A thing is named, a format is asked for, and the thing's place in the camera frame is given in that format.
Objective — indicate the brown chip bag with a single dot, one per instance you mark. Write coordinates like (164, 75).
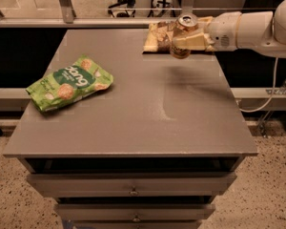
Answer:
(159, 38)

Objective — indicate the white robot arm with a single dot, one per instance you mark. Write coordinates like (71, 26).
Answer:
(262, 32)

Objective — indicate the grey drawer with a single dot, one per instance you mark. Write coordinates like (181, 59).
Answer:
(134, 212)
(131, 185)

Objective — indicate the orange soda can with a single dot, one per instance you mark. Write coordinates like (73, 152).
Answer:
(183, 26)

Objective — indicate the upper grey drawer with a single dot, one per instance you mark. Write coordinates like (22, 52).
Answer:
(131, 185)

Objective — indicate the black office chair base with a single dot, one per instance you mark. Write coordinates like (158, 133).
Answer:
(131, 8)

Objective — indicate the green snack bag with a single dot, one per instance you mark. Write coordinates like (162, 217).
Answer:
(68, 85)

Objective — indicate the lower grey drawer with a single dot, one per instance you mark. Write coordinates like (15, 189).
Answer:
(134, 212)

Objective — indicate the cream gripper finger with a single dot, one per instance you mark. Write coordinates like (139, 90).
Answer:
(194, 41)
(204, 22)

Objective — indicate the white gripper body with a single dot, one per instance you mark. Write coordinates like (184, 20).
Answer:
(222, 31)

